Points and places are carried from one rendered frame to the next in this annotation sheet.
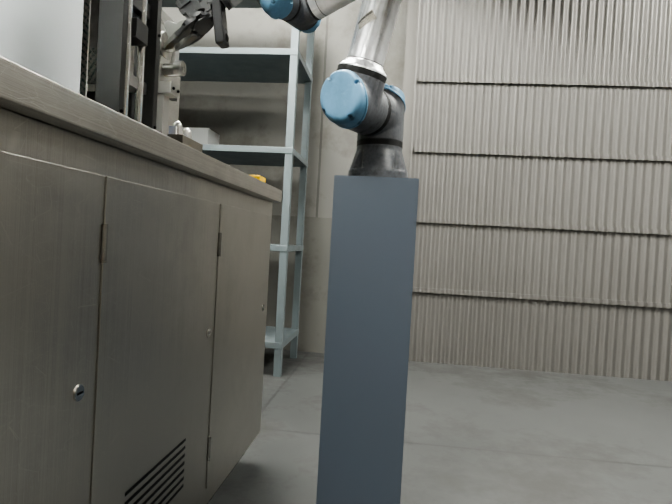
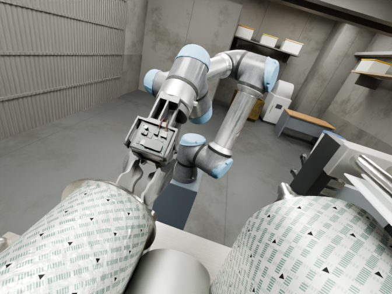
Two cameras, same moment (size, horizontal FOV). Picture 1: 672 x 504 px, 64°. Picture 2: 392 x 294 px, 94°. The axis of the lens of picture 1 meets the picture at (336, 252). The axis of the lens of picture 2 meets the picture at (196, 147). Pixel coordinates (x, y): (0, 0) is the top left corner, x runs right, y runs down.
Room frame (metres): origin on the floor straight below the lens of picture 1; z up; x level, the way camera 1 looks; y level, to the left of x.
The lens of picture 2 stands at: (1.39, 0.69, 1.50)
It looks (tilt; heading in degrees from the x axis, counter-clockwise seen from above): 28 degrees down; 266
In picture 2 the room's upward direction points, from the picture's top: 18 degrees clockwise
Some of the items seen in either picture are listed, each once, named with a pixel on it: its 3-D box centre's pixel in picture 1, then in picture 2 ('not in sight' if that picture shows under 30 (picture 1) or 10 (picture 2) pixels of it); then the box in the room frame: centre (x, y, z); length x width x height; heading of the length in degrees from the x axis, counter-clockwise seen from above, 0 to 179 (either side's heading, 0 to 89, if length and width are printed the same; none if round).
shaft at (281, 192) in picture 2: not in sight; (287, 197); (1.21, 0.46, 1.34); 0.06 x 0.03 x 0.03; 84
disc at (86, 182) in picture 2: not in sight; (108, 220); (1.47, 0.51, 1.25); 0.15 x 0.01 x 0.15; 173
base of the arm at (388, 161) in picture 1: (378, 162); (185, 166); (1.36, -0.10, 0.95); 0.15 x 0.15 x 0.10
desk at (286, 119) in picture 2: not in sight; (301, 128); (-1.53, -4.12, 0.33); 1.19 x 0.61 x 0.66; 174
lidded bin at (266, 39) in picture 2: not in sight; (268, 41); (-0.10, -5.53, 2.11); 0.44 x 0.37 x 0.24; 174
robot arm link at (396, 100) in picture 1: (380, 115); (192, 148); (1.35, -0.09, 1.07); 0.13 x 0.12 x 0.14; 148
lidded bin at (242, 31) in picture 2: not in sight; (244, 32); (0.63, -5.61, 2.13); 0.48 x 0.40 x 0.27; 174
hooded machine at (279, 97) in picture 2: not in sight; (276, 102); (-1.00, -5.18, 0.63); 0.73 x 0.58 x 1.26; 83
